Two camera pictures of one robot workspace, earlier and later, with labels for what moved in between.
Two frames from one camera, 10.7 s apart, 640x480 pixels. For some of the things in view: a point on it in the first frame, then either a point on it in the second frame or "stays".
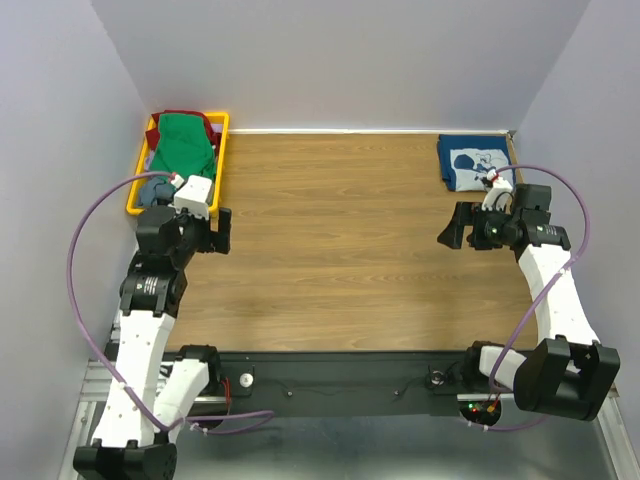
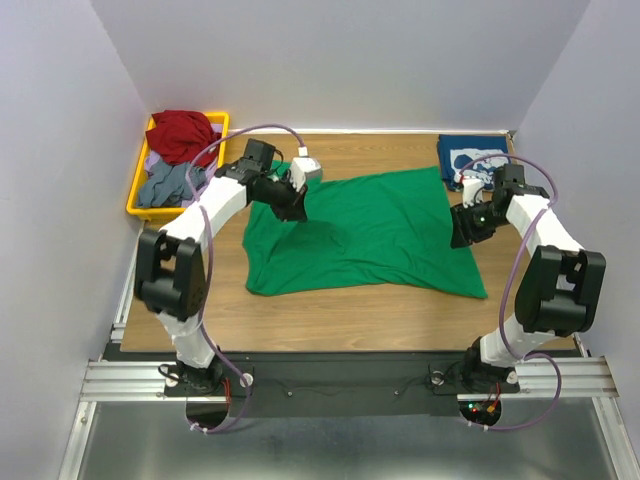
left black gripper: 212,235 → 288,198
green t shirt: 184,147 → 387,226
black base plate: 345,384 stays
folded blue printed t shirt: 466,160 stays
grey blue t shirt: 153,190 stays
